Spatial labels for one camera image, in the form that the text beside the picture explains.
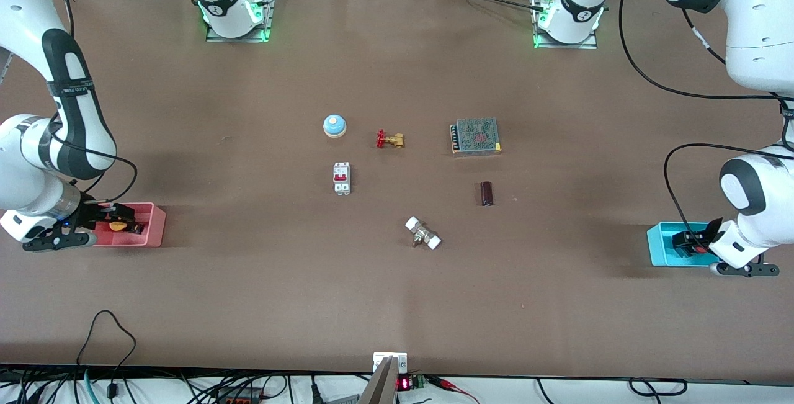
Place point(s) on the yellow push button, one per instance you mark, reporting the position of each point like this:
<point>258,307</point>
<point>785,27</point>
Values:
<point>118,226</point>

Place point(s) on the red push button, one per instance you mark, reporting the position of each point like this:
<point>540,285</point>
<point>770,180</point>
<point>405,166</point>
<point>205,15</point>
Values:
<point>683,244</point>

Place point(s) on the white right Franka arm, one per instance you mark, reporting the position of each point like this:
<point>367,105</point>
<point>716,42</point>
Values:
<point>74,112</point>

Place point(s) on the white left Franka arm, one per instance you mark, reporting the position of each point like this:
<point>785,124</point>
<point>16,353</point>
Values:
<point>757,19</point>

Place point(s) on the pink plastic bin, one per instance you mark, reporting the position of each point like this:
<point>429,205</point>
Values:
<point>152,230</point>

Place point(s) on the cyan plastic bin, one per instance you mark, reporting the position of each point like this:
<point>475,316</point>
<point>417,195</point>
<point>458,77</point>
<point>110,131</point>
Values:
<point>657,246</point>

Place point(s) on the dark brown capacitor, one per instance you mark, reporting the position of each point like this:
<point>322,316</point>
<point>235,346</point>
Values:
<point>487,193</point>

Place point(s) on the white circuit breaker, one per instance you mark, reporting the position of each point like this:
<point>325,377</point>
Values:
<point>342,178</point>

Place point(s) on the blue service bell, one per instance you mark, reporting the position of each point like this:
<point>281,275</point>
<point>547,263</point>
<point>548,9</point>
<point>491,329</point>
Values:
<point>334,125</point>

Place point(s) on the metal mesh power supply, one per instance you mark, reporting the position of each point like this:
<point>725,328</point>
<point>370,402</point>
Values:
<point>476,136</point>

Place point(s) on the metal fitting white ends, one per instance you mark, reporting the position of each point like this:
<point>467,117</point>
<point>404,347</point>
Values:
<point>423,233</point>

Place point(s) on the red alligator clip lead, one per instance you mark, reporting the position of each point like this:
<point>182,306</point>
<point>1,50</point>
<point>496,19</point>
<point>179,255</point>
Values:
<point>450,385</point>

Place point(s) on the grey metal bar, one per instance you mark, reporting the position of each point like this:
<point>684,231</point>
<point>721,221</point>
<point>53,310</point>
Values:
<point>379,388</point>

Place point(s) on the red LED display module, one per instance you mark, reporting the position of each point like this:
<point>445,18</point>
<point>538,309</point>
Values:
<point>403,383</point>

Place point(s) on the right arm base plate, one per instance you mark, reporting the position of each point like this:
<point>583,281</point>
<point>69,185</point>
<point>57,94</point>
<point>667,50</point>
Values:
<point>214,38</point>

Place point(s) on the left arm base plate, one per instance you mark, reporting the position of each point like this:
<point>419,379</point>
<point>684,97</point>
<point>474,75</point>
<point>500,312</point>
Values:
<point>589,44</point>

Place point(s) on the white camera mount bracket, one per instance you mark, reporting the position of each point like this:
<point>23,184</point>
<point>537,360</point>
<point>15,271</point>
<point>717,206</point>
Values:
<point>379,360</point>

